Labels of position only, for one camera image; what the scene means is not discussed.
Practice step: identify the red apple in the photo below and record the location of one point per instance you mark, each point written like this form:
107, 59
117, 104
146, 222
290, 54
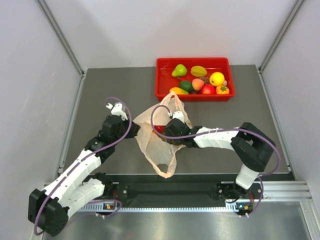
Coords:
208, 89

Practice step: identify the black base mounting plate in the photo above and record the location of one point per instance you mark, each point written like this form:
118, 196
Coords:
182, 190

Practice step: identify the green avocado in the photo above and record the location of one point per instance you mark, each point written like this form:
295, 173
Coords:
186, 85

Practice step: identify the translucent banana print plastic bag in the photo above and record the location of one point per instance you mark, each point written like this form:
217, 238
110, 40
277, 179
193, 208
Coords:
159, 153

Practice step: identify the yellow green mango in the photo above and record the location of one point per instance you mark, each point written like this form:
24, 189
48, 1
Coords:
178, 91

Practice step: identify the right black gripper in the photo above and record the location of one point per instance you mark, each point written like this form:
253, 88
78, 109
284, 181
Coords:
168, 132

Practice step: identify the green pear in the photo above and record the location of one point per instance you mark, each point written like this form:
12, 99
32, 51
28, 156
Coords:
179, 71

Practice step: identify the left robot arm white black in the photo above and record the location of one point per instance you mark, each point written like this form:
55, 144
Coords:
51, 208

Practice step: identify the red strawberry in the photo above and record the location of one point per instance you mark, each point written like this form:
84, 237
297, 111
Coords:
159, 128

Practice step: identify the pink peach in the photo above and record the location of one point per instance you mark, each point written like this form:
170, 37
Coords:
197, 84

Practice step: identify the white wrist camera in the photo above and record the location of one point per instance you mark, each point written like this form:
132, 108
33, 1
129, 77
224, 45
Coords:
177, 115
118, 109

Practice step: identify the aluminium frame rail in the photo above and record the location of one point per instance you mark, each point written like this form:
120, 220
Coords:
286, 191

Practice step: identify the yellow starfruit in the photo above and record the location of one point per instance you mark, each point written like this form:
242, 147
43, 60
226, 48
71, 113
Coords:
198, 71

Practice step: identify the yellow orange fruit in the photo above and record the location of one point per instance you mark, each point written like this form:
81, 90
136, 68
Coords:
216, 79

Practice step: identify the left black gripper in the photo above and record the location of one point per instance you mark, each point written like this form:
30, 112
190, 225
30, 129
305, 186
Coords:
133, 130

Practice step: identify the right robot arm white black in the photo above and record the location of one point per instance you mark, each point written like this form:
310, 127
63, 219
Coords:
252, 146

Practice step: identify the orange persimmon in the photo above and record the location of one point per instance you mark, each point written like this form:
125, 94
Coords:
222, 90

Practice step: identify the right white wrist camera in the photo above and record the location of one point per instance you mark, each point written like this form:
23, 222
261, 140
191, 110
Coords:
177, 115

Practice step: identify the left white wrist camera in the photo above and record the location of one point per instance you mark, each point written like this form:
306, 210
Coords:
118, 109

